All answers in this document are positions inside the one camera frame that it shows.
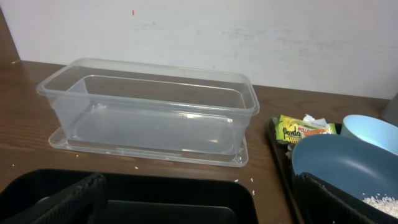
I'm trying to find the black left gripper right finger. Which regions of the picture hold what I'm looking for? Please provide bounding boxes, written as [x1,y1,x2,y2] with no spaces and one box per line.
[292,172,397,224]

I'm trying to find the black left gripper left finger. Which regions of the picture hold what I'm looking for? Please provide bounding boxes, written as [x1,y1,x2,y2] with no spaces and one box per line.
[1,173,108,223]

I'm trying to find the light blue bowl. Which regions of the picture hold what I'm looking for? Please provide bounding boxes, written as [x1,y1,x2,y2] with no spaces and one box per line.
[340,114,397,154]

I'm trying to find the black plastic bin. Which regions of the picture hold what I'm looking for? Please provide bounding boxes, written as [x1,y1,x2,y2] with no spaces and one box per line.
[6,169,258,223]

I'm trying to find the dark blue plate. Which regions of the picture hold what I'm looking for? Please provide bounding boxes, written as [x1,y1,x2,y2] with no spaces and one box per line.
[292,134,397,201]

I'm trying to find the dark brown serving tray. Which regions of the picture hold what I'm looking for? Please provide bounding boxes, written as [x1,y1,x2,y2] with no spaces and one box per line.
[264,118,306,223]

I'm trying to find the pile of white rice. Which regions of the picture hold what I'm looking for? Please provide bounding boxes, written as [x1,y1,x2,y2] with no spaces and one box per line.
[362,194,398,218]

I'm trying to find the yellow green snack wrapper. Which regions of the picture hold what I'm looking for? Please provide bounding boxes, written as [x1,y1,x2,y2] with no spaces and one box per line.
[275,115,337,144]

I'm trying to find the crumpled white tissue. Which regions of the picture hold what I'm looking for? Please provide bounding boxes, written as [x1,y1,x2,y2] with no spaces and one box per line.
[303,114,330,128]

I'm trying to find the clear plastic bin lid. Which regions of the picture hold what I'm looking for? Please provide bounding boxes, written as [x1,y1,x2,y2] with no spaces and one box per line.
[49,128,249,167]

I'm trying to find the clear plastic bin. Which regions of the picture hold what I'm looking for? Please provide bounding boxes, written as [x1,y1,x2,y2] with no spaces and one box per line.
[37,58,259,155]

